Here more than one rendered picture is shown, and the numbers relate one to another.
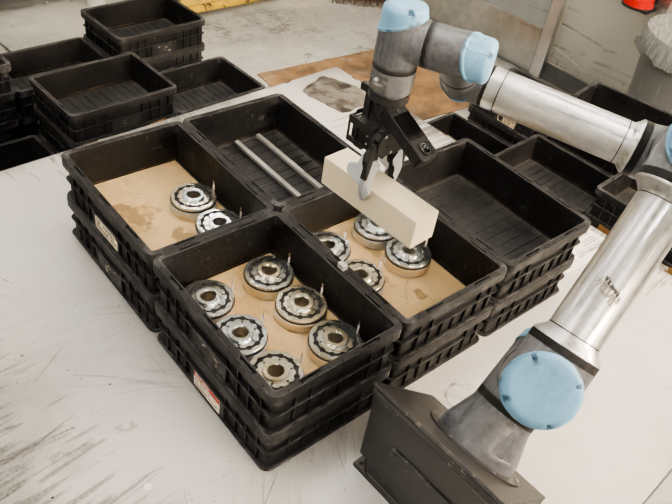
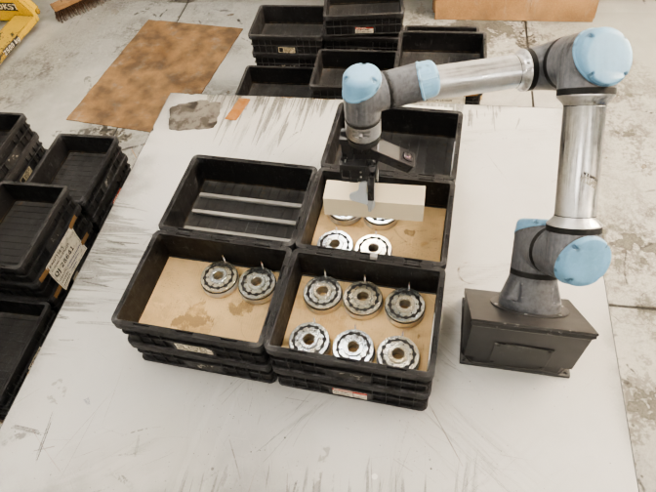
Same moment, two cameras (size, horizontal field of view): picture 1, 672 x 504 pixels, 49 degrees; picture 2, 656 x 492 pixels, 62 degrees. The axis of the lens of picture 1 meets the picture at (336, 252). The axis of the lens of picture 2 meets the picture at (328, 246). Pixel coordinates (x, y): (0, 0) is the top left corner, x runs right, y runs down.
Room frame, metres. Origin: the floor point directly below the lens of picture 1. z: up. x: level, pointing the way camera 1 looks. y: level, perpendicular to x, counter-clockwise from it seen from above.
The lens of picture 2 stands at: (0.40, 0.43, 2.08)
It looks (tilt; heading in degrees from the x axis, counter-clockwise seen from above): 53 degrees down; 334
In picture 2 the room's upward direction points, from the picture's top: 7 degrees counter-clockwise
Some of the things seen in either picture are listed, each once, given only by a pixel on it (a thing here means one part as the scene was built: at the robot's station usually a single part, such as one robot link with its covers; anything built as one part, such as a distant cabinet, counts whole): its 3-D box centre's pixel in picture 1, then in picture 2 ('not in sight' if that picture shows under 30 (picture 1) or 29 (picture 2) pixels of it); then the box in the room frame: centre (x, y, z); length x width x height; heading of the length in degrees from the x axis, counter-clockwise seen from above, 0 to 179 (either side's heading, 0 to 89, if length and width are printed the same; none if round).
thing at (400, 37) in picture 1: (402, 36); (363, 95); (1.13, -0.05, 1.39); 0.09 x 0.08 x 0.11; 75
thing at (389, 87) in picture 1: (390, 79); (362, 127); (1.13, -0.04, 1.31); 0.08 x 0.08 x 0.05
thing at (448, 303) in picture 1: (391, 242); (377, 215); (1.18, -0.11, 0.92); 0.40 x 0.30 x 0.02; 46
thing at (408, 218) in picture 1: (377, 196); (374, 200); (1.12, -0.06, 1.07); 0.24 x 0.06 x 0.06; 49
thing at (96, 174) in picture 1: (166, 203); (210, 296); (1.25, 0.38, 0.87); 0.40 x 0.30 x 0.11; 46
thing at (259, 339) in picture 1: (240, 334); (352, 348); (0.91, 0.15, 0.86); 0.10 x 0.10 x 0.01
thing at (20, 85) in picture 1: (56, 102); not in sight; (2.43, 1.18, 0.31); 0.40 x 0.30 x 0.34; 139
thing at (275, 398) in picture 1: (275, 296); (357, 308); (0.97, 0.10, 0.92); 0.40 x 0.30 x 0.02; 46
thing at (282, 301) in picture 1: (301, 303); (362, 297); (1.02, 0.05, 0.86); 0.10 x 0.10 x 0.01
